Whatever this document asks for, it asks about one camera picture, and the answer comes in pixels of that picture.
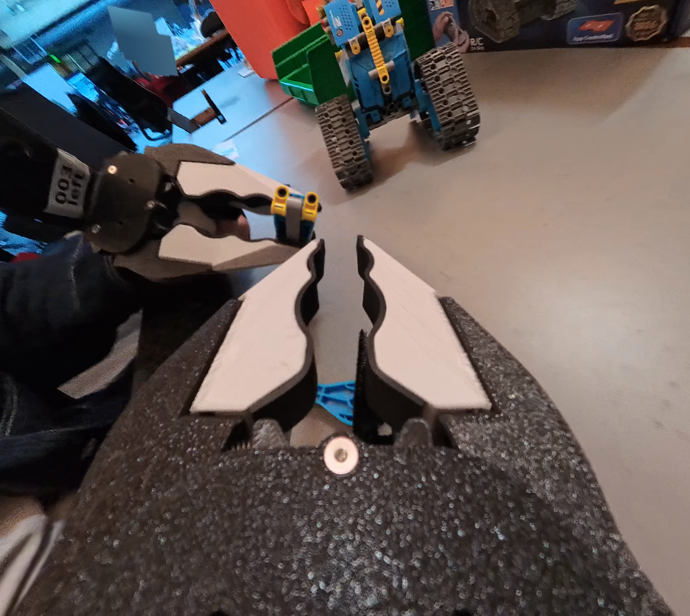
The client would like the white desk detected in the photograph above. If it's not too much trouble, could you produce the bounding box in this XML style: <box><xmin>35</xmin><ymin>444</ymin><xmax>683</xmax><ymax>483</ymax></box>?
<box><xmin>216</xmin><ymin>42</ymin><xmax>690</xmax><ymax>616</ymax></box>

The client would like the blue brick separator tool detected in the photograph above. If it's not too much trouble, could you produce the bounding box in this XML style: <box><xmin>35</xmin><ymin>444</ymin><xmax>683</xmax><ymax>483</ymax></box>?
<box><xmin>315</xmin><ymin>380</ymin><xmax>358</xmax><ymax>425</ymax></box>

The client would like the blue tracked toy robot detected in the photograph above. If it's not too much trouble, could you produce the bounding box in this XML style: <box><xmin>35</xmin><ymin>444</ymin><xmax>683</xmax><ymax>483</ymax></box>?
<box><xmin>294</xmin><ymin>0</ymin><xmax>482</xmax><ymax>191</ymax></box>

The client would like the grey table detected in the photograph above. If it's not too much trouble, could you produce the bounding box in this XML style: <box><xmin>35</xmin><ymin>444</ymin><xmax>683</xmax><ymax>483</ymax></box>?
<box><xmin>172</xmin><ymin>63</ymin><xmax>324</xmax><ymax>180</ymax></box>

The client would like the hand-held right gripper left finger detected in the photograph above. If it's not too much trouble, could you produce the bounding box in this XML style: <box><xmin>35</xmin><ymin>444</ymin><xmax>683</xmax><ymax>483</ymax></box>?
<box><xmin>190</xmin><ymin>238</ymin><xmax>326</xmax><ymax>433</ymax></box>

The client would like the metal bracket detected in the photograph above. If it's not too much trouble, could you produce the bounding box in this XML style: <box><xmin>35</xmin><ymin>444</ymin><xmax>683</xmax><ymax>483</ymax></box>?
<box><xmin>164</xmin><ymin>89</ymin><xmax>227</xmax><ymax>134</ymax></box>

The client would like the black dimpled mat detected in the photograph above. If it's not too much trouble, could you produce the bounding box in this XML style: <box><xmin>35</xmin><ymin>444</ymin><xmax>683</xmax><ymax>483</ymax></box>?
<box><xmin>132</xmin><ymin>271</ymin><xmax>243</xmax><ymax>380</ymax></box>

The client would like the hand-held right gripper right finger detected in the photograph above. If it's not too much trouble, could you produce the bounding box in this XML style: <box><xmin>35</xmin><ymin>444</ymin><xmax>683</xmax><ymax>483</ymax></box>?
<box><xmin>356</xmin><ymin>234</ymin><xmax>493</xmax><ymax>443</ymax></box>

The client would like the blue grey brick assembly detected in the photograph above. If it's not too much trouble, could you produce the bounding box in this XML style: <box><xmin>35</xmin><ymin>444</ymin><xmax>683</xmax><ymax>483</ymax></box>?
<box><xmin>270</xmin><ymin>186</ymin><xmax>322</xmax><ymax>248</ymax></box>

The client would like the black office chair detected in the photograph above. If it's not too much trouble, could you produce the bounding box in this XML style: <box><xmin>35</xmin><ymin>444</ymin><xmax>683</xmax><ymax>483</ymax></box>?
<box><xmin>70</xmin><ymin>58</ymin><xmax>174</xmax><ymax>142</ymax></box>

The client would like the person's leg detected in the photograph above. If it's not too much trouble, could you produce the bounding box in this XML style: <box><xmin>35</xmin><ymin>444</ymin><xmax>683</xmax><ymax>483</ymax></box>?
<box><xmin>0</xmin><ymin>373</ymin><xmax>122</xmax><ymax>474</ymax></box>

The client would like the green plastic bin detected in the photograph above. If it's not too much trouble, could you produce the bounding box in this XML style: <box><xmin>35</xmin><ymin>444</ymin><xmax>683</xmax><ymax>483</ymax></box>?
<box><xmin>271</xmin><ymin>0</ymin><xmax>436</xmax><ymax>106</ymax></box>

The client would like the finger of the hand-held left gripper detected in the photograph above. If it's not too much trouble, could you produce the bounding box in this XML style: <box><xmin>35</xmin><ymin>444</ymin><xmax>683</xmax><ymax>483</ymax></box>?
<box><xmin>157</xmin><ymin>225</ymin><xmax>304</xmax><ymax>274</ymax></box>
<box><xmin>174</xmin><ymin>159</ymin><xmax>282</xmax><ymax>212</ymax></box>

